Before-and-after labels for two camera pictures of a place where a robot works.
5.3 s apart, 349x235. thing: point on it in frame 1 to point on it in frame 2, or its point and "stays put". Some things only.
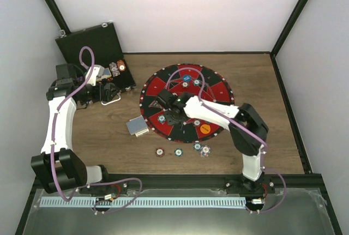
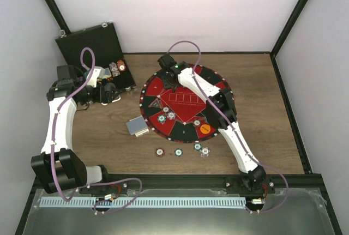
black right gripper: (170, 121) to (167, 85)
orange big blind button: (205, 128) stays put
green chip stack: (178, 152) stays put
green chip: (197, 146) stays put
